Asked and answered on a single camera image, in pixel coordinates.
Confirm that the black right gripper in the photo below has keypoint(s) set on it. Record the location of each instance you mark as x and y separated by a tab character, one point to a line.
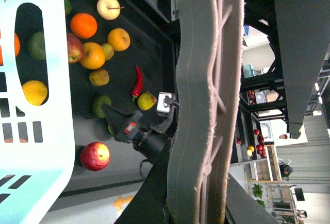
131	128

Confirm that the light teal shopping basket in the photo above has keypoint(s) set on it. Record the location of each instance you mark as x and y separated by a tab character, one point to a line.
37	137

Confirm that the yellow lemon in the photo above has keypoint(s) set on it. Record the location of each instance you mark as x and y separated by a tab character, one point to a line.
35	92

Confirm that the grey basket handle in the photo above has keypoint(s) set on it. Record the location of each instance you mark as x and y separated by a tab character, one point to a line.
208	78

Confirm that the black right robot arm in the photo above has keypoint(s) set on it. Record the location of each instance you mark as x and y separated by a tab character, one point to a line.
151	149

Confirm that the yellow green pear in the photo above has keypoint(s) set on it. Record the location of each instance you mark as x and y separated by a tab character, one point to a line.
146	101

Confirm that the red chili pepper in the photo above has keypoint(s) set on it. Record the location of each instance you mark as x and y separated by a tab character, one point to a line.
136	91

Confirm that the green avocado right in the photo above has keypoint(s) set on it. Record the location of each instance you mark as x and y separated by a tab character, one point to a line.
98	103

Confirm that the big red apple front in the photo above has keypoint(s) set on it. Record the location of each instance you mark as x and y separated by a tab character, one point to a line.
95	156

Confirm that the brownish yellow pear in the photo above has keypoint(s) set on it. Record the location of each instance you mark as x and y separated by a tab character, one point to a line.
99	77

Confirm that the black fruit tray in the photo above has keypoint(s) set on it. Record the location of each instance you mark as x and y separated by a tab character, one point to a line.
152	51

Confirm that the small yellow green fruit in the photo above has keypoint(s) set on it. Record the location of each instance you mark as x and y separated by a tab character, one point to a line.
108	51

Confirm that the yellow orange apple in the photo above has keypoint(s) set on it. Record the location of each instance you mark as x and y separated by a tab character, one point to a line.
94	56

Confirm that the yellow apple back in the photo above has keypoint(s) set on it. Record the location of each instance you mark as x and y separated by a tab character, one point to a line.
119	39

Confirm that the round orange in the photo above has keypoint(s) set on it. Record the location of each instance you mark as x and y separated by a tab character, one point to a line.
83	25

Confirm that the white pear back right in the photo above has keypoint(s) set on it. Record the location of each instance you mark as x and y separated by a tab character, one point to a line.
109	9

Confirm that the green lime lower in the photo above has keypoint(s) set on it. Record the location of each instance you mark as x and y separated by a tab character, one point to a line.
36	46

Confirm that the green lime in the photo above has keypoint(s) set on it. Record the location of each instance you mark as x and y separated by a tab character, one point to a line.
67	7
36	46

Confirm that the green lime upper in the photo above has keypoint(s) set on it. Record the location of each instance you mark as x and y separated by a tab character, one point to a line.
67	7

